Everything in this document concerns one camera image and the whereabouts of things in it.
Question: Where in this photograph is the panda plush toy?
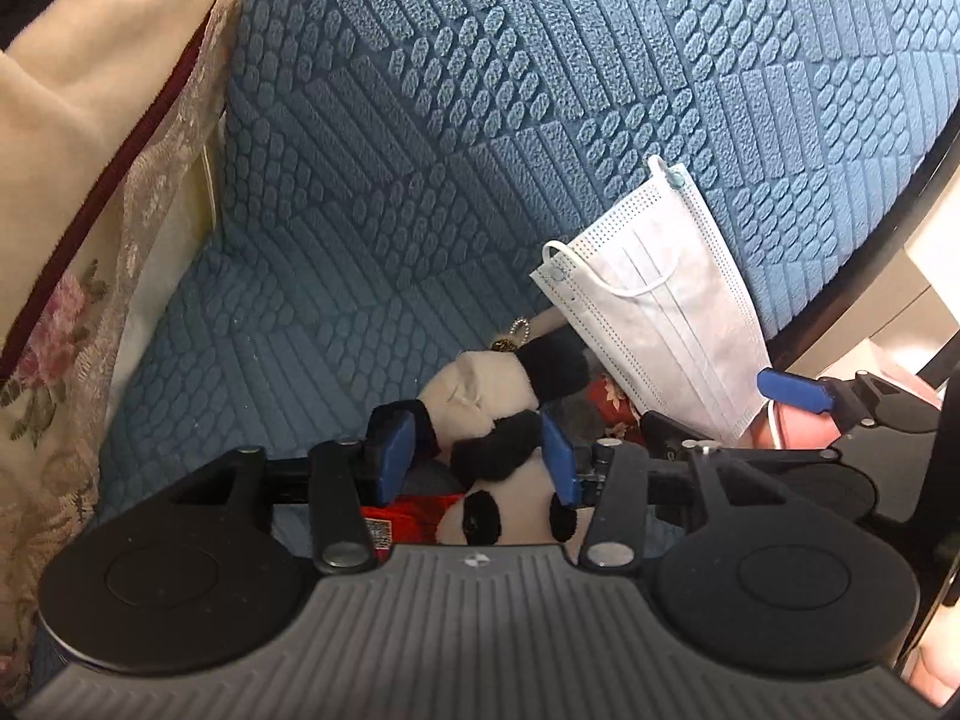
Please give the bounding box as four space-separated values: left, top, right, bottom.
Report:
364 325 602 564

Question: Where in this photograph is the red printed packet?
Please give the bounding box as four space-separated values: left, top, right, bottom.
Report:
586 374 644 444

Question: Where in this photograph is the small red packet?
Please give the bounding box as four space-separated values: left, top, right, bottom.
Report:
361 494 462 562

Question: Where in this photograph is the beige plastic folding stool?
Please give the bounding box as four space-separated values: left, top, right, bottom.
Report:
789 193 958 379

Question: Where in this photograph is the white blue face mask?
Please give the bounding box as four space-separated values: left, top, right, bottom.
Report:
530 156 770 445

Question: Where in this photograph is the pink cardboard box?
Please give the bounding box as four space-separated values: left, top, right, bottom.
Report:
757 369 958 718

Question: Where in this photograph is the floral beige cushion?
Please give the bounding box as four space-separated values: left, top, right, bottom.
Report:
2 0 239 702

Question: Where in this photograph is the blue quilted sofa cover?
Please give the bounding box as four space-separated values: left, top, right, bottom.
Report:
99 0 958 518

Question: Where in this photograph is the striped beige black red blanket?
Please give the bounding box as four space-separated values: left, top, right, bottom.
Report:
2 0 217 376

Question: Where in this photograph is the black sofa frame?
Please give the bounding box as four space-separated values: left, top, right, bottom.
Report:
768 132 958 369

